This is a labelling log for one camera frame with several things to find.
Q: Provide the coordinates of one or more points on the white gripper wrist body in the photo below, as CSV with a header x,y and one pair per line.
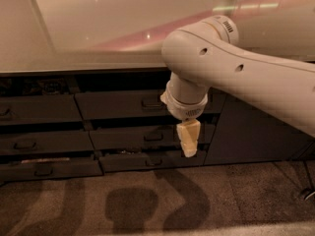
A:
x,y
187,109

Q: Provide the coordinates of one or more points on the dark cabinet door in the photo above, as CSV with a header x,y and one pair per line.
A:
x,y
247,134

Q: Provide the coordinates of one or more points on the dark drawer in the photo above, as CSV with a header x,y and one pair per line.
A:
x,y
38,109
136,137
121,104
150,160
45,142
74,167

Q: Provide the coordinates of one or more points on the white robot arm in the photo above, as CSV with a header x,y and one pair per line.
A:
x,y
205,55

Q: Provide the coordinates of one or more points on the black caster wheel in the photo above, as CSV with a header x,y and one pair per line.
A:
x,y
307,193

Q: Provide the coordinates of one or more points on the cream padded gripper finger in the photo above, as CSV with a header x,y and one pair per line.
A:
x,y
188,133

